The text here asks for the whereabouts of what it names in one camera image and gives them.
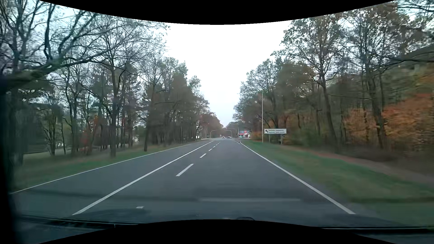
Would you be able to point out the building with red front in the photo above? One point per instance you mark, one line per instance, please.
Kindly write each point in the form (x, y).
(244, 134)

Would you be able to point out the grey asphalt road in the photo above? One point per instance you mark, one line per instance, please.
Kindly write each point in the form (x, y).
(234, 176)

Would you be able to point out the white direction sign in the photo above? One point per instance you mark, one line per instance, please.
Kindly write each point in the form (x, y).
(275, 131)

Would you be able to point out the row of trees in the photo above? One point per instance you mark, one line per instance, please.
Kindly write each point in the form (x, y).
(112, 101)
(356, 95)

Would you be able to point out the car's own bonnet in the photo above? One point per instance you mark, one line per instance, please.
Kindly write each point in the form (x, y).
(217, 232)

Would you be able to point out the grass verge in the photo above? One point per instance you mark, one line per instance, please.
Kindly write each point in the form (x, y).
(67, 164)
(349, 179)

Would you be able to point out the brown dirt path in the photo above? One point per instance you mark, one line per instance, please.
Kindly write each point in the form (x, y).
(373, 166)

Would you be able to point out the curved lamp post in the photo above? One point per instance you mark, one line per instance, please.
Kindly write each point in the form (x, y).
(231, 132)
(211, 133)

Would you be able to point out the tall grey lamp post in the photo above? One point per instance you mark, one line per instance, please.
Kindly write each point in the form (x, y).
(262, 118)

